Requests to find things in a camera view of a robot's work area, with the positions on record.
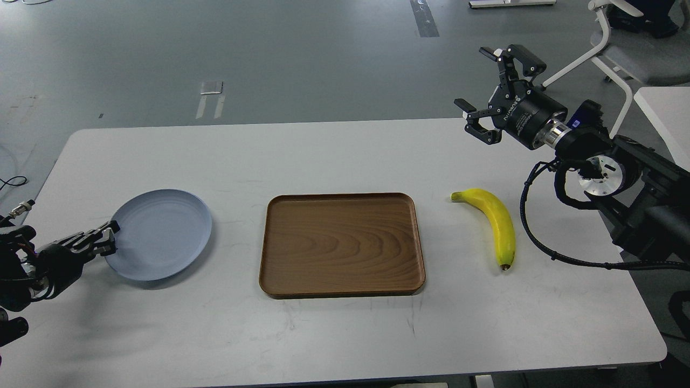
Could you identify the light blue plate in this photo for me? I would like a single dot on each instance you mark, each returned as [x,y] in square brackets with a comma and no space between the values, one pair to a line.
[161,233]

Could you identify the brown wooden tray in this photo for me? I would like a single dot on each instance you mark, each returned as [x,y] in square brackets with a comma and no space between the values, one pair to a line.
[341,245]

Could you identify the grey floor tape strip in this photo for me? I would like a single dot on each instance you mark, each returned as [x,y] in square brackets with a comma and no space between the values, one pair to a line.
[426,25]

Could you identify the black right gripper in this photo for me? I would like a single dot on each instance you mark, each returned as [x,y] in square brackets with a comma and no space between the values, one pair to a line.
[524,114]

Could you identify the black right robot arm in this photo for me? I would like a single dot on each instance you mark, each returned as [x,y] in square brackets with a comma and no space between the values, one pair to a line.
[642,194]

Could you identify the yellow banana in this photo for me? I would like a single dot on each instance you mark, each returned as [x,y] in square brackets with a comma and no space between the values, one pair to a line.
[499,218]

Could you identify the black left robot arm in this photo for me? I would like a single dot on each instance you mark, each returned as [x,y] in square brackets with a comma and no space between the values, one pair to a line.
[30,274]

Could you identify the white office chair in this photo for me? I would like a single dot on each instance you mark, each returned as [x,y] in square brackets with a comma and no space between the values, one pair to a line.
[624,55]

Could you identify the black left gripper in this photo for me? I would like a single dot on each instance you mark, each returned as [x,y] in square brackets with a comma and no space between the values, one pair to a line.
[59,265]

